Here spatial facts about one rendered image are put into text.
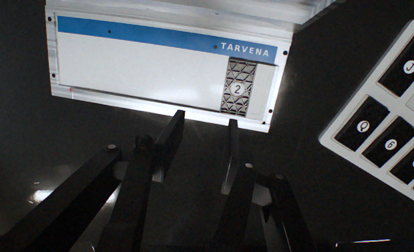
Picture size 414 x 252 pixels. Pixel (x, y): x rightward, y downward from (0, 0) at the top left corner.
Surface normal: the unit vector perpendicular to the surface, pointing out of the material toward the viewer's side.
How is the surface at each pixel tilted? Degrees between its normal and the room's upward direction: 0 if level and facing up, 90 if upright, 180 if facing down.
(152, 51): 0
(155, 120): 0
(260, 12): 11
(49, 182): 0
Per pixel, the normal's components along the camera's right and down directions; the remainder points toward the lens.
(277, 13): -0.07, 0.19
